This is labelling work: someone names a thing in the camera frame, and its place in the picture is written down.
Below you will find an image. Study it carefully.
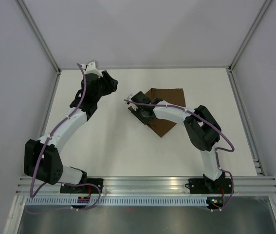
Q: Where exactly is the brown cloth napkin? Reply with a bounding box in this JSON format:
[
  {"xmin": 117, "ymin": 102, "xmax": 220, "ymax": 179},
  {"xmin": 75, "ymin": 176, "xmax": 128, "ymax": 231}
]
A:
[{"xmin": 142, "ymin": 87, "xmax": 187, "ymax": 139}]

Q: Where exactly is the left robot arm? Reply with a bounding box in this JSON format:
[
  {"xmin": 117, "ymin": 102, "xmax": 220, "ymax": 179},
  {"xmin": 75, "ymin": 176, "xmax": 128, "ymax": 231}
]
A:
[{"xmin": 24, "ymin": 71, "xmax": 118, "ymax": 196}]

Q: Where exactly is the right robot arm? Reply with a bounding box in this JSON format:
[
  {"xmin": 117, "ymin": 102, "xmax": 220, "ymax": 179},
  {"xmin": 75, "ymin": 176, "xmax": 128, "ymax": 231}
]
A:
[{"xmin": 125, "ymin": 92, "xmax": 235, "ymax": 195}]

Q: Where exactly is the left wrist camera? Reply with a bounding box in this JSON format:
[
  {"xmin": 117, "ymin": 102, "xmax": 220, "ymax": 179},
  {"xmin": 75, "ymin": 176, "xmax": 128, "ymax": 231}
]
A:
[{"xmin": 83, "ymin": 60, "xmax": 102, "ymax": 77}]

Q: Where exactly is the aluminium front rail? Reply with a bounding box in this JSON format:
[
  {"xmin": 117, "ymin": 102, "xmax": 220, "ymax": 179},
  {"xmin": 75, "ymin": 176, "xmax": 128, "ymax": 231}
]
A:
[{"xmin": 15, "ymin": 175, "xmax": 276, "ymax": 196}]

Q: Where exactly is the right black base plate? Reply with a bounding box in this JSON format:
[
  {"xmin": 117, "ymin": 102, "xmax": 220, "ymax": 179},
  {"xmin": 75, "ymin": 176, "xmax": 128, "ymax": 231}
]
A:
[{"xmin": 184, "ymin": 177, "xmax": 233, "ymax": 195}]

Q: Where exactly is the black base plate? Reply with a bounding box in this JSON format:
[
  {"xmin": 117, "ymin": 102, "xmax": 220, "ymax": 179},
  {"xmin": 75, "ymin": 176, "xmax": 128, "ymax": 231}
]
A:
[
  {"xmin": 60, "ymin": 178, "xmax": 104, "ymax": 195},
  {"xmin": 184, "ymin": 177, "xmax": 233, "ymax": 195}
]

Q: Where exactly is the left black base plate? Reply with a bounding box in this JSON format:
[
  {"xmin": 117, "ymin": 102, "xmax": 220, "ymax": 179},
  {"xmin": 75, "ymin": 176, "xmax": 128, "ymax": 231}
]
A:
[{"xmin": 60, "ymin": 178, "xmax": 104, "ymax": 195}]

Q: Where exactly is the right aluminium frame post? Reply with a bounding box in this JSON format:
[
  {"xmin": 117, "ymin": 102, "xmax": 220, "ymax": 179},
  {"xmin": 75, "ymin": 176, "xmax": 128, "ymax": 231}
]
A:
[{"xmin": 227, "ymin": 0, "xmax": 274, "ymax": 73}]

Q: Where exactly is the aluminium frame post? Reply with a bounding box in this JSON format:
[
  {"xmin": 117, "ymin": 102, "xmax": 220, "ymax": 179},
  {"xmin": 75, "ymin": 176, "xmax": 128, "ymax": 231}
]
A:
[
  {"xmin": 15, "ymin": 0, "xmax": 61, "ymax": 75},
  {"xmin": 227, "ymin": 0, "xmax": 274, "ymax": 73}
]

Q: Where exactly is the left aluminium frame post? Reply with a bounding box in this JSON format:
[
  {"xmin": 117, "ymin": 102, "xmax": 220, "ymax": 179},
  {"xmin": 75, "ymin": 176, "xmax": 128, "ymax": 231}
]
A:
[{"xmin": 15, "ymin": 0, "xmax": 61, "ymax": 75}]

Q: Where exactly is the white slotted cable duct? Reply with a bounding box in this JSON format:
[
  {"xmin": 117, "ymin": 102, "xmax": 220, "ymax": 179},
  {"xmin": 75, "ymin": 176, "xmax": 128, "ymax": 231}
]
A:
[{"xmin": 26, "ymin": 195, "xmax": 207, "ymax": 206}]

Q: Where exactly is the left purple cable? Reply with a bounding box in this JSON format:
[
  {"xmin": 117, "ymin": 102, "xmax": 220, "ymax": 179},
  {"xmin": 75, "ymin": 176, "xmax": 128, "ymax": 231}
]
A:
[{"xmin": 25, "ymin": 62, "xmax": 102, "ymax": 215}]

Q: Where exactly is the right side aluminium rail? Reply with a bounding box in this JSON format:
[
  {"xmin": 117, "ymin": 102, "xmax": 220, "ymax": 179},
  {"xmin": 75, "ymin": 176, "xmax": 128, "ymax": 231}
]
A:
[{"xmin": 226, "ymin": 68, "xmax": 266, "ymax": 176}]

